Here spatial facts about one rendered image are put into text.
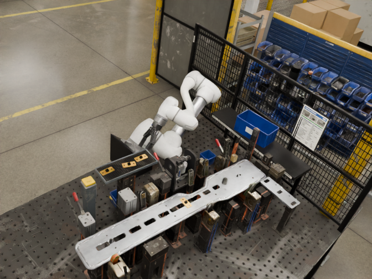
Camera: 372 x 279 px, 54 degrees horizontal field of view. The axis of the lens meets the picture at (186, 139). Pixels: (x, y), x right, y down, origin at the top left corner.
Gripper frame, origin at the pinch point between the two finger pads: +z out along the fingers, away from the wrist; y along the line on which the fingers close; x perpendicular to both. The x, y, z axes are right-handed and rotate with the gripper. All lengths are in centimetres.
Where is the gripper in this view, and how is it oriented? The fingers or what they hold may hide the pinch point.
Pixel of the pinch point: (143, 148)
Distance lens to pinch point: 258.9
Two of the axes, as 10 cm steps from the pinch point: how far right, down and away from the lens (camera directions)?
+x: -7.6, -4.5, -4.7
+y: -3.9, -2.8, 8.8
